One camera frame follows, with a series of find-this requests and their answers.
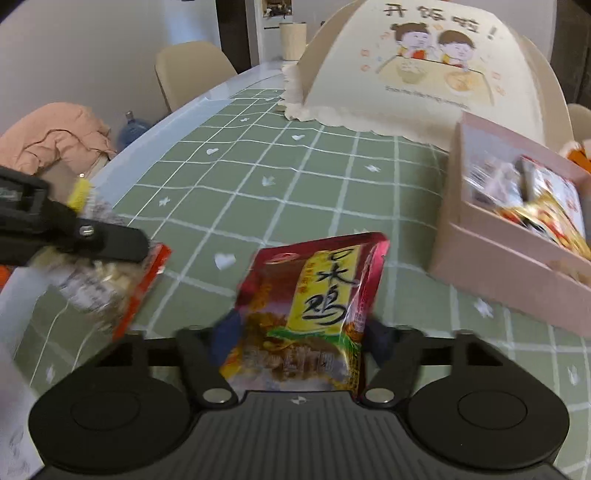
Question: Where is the green checked tablecloth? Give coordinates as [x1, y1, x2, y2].
[39, 88, 591, 480]

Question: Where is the beige cup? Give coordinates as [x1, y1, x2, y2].
[278, 22, 307, 62]

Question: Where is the wall poster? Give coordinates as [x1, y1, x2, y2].
[262, 0, 294, 19]

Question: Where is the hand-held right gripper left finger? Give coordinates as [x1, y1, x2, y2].
[117, 314, 241, 409]

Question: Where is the white flat snack packet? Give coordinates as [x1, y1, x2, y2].
[522, 156, 583, 217]

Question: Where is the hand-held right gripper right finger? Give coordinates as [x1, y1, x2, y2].
[362, 318, 506, 409]

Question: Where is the white paper sheet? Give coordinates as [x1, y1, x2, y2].
[0, 268, 51, 480]

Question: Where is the pink box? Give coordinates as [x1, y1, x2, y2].
[427, 111, 591, 344]

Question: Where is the cream food cover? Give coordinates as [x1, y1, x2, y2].
[281, 0, 561, 153]

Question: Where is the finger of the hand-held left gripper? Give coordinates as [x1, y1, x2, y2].
[46, 198, 151, 264]

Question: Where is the blue water bottle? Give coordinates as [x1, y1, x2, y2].
[117, 111, 153, 151]

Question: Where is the beige chair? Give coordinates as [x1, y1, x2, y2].
[154, 41, 238, 114]
[567, 104, 591, 141]

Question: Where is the pink jacket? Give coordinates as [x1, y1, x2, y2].
[0, 102, 116, 176]

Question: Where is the yellow snack packet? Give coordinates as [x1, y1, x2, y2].
[496, 194, 591, 260]

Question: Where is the clear snack packet red edge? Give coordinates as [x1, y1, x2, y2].
[28, 178, 172, 342]

